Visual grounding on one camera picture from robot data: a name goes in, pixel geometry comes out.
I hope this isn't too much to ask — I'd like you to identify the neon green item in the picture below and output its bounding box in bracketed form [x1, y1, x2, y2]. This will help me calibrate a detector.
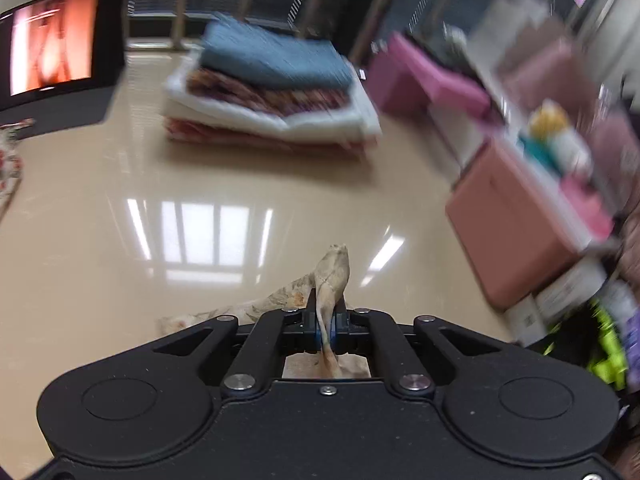
[582, 297, 632, 393]

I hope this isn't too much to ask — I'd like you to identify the red floral white garment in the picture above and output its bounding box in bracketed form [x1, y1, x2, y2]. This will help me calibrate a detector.
[0, 118, 37, 213]

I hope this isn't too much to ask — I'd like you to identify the white cardboard box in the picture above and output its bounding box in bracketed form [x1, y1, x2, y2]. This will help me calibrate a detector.
[504, 257, 618, 347]

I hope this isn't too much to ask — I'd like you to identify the folded blue cloth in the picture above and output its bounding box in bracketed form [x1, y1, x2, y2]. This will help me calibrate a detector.
[200, 19, 357, 92]

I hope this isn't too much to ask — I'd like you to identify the folded brown floral cloth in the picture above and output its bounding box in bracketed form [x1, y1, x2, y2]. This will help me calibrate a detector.
[186, 66, 351, 117]

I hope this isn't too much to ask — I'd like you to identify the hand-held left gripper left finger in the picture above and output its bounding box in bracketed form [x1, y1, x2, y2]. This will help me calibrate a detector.
[150, 296, 321, 392]

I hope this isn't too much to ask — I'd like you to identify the beige smocked floral garment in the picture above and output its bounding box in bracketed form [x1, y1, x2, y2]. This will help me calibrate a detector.
[157, 243, 373, 380]

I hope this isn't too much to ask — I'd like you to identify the folded white cloth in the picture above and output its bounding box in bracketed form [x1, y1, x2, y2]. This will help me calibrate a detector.
[163, 50, 384, 145]

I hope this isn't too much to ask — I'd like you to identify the black tablet screen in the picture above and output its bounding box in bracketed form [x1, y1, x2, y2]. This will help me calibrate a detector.
[0, 0, 127, 133]

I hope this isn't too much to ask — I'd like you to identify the yellow and teal bottle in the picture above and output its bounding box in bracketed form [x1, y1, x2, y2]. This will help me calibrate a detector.
[517, 99, 595, 178]

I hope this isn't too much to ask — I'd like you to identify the salmon pink box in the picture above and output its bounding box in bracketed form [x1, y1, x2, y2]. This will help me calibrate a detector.
[444, 137, 617, 312]

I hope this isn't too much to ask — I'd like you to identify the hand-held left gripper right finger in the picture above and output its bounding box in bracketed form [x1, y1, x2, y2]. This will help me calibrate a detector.
[331, 300, 506, 393]

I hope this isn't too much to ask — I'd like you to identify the pale pink box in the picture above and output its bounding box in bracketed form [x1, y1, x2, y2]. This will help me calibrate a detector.
[502, 39, 603, 117]

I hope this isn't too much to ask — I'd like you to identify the magenta pink box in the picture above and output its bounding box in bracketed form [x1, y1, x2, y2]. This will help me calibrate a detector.
[366, 31, 506, 127]

